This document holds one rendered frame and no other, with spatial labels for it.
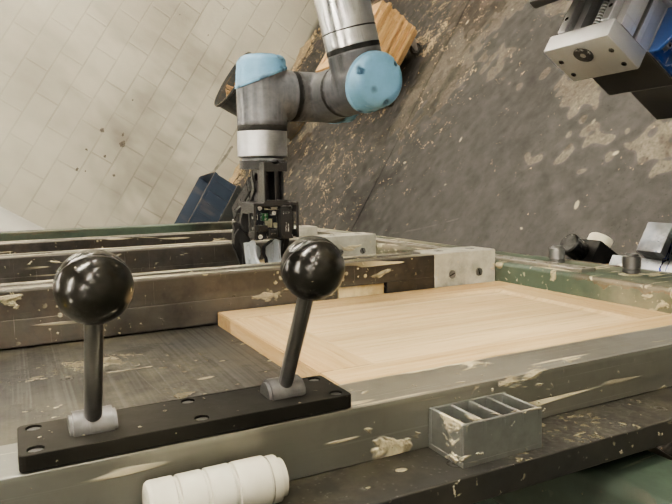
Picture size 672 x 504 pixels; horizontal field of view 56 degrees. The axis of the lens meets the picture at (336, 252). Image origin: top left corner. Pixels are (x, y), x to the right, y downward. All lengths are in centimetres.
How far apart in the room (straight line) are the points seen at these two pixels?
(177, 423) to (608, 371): 36
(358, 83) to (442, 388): 48
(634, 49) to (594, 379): 71
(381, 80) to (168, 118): 526
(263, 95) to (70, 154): 501
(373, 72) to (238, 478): 60
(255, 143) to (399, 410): 57
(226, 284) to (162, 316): 9
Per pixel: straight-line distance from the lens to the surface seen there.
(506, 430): 47
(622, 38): 116
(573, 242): 120
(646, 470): 57
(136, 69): 608
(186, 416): 41
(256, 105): 95
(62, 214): 590
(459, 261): 105
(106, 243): 154
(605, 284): 96
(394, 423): 46
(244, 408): 41
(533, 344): 70
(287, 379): 42
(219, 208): 507
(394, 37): 415
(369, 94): 85
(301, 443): 43
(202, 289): 87
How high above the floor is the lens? 159
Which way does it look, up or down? 26 degrees down
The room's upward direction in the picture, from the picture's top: 58 degrees counter-clockwise
